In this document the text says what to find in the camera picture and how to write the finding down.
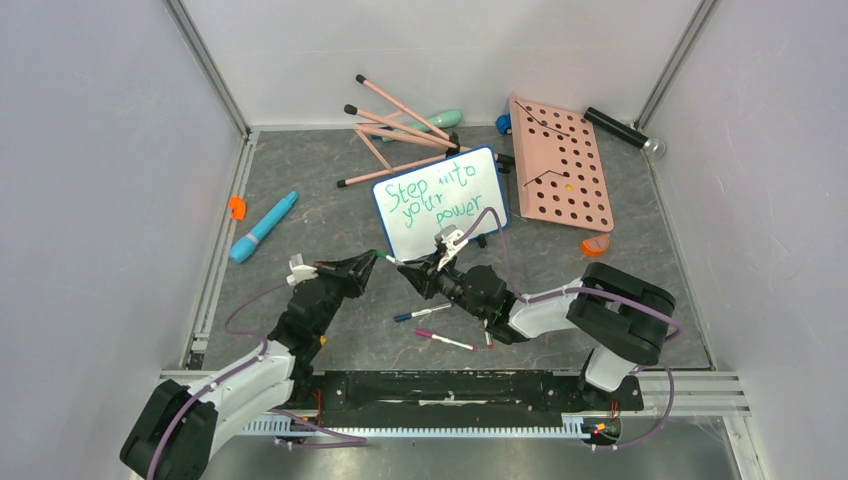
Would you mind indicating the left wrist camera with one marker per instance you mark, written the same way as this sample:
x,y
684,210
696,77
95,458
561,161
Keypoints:
x,y
299,270

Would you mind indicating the orange clip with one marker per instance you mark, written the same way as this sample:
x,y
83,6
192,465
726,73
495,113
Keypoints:
x,y
238,208

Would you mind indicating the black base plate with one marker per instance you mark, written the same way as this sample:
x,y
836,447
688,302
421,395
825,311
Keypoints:
x,y
456,399

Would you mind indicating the blue framed whiteboard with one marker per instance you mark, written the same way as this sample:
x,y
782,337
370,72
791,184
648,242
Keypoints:
x,y
465,190

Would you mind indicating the pink whiteboard marker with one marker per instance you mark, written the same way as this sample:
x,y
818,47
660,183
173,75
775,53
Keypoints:
x,y
433,336

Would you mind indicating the orange tape roll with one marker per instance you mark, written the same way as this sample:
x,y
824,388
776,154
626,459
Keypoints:
x,y
595,246

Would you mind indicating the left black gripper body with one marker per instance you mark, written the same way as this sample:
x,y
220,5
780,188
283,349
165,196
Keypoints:
x,y
334,281

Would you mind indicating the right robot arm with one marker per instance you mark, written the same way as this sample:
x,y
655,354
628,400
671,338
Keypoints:
x,y
629,318

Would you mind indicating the blue toy car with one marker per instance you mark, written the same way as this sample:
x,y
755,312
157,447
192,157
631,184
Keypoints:
x,y
504,125

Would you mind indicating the black flashlight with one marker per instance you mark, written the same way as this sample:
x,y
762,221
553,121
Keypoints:
x,y
652,147

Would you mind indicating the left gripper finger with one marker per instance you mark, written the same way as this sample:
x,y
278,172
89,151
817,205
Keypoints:
x,y
357,263
355,282

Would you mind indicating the pink perforated board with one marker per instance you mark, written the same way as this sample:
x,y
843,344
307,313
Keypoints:
x,y
559,174

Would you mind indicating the pink folding tripod stand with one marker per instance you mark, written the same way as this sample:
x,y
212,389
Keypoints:
x,y
404,125

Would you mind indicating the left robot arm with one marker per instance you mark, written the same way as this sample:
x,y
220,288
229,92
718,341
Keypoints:
x,y
182,426

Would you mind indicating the blue whiteboard marker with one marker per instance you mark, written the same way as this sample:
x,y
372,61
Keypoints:
x,y
421,313

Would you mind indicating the blue cylindrical tool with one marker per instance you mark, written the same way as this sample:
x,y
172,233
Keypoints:
x,y
244,247

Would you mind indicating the mint green bottle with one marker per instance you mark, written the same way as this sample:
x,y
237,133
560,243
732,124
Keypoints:
x,y
445,120

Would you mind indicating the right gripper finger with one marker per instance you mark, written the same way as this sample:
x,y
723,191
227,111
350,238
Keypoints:
x,y
421,279
431,261

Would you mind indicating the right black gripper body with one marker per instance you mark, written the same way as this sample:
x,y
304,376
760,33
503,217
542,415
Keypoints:
x,y
432,277

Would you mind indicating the green whiteboard marker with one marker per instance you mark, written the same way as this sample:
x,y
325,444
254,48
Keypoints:
x,y
393,260

